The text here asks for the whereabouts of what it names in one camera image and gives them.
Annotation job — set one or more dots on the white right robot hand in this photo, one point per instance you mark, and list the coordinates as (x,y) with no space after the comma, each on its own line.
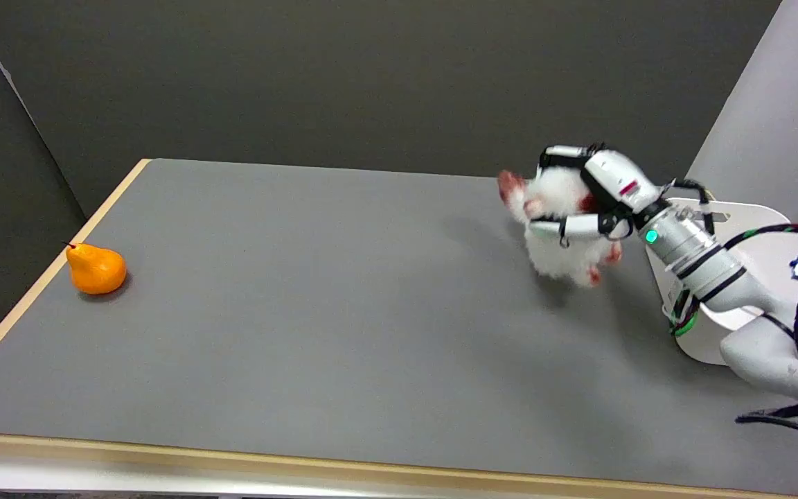
(614,181)

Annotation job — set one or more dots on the white fluffy plush toy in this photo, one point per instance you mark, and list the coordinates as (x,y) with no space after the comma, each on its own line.
(560,229)

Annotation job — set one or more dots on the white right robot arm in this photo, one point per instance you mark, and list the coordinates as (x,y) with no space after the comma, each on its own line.
(731,291)

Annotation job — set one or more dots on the orange toy pear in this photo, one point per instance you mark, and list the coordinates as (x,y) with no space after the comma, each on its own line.
(96,268)

